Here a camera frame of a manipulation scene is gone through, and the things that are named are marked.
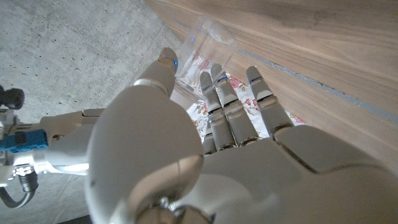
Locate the floral backdrop cloth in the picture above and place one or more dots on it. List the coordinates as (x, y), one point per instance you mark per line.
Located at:
(248, 105)

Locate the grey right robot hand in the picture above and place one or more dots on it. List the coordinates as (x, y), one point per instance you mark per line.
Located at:
(68, 143)

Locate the clear plastic medicine bottle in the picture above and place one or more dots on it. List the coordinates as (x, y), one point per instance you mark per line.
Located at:
(214, 37)

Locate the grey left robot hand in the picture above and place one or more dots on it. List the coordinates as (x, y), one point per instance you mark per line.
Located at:
(248, 180)

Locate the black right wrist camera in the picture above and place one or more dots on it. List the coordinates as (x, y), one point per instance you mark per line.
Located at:
(12, 99)

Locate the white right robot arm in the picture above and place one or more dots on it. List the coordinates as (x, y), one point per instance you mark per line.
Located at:
(6, 161)

